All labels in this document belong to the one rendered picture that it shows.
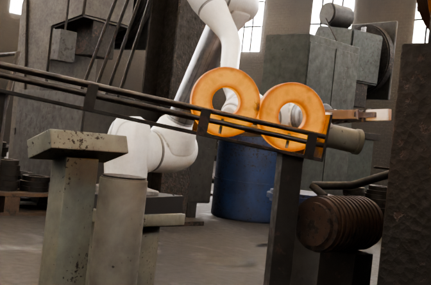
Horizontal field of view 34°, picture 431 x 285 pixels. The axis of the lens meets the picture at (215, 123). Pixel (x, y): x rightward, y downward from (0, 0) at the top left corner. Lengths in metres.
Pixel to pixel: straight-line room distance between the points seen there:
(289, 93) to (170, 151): 1.04
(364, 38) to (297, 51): 4.44
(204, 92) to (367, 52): 8.48
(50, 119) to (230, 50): 2.96
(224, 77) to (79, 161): 0.49
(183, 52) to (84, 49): 2.51
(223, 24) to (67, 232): 0.84
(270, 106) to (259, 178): 3.82
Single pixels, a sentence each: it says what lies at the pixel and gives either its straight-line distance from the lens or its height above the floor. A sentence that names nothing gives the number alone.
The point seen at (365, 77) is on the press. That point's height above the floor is 1.65.
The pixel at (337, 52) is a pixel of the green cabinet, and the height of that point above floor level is 1.41.
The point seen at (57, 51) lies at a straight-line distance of 6.84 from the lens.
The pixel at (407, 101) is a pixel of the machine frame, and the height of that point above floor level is 0.75.
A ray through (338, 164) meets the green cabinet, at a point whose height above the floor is 0.50.
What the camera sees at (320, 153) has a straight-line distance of 1.59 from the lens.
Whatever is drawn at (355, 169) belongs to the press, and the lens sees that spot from 9.82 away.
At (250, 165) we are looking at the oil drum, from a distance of 5.35.
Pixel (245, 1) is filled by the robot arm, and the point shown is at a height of 1.11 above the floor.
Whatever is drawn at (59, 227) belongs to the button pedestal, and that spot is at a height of 0.37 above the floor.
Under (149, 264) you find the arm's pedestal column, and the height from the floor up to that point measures 0.16.
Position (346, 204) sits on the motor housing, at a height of 0.52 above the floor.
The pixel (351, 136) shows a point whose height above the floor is 0.68.
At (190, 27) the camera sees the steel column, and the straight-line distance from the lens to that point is 4.82.
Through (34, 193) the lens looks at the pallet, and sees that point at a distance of 4.61.
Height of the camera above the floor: 0.65
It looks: 1 degrees up
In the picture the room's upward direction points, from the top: 6 degrees clockwise
